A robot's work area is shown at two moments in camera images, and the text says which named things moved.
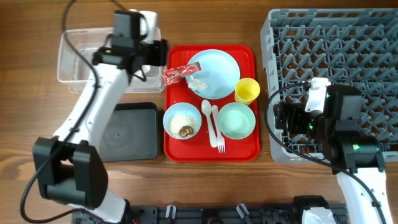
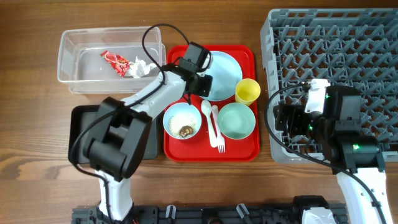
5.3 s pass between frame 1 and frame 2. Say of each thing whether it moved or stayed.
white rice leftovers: stayed
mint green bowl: stayed
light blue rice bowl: stayed
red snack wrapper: moved
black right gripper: stayed
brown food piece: stayed
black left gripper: moved
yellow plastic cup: stayed
